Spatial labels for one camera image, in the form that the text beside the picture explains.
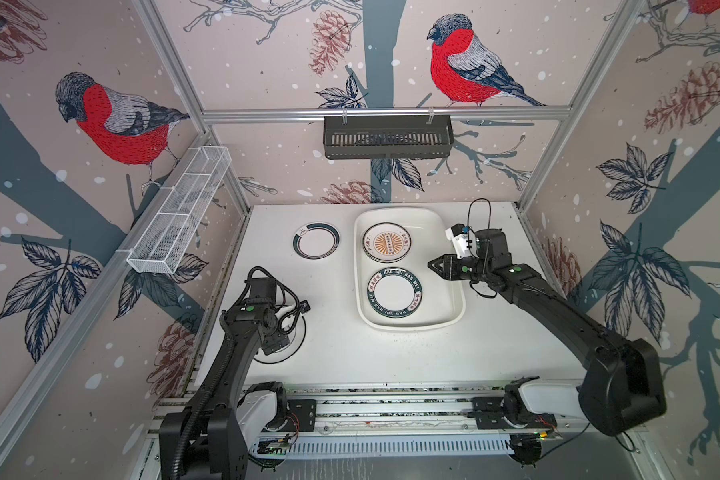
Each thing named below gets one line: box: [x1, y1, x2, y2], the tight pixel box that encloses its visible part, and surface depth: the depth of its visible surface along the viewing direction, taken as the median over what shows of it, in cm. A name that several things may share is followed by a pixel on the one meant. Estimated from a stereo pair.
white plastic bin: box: [353, 207, 466, 331], surface depth 100 cm
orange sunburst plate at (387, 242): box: [362, 222, 413, 263], surface depth 109 cm
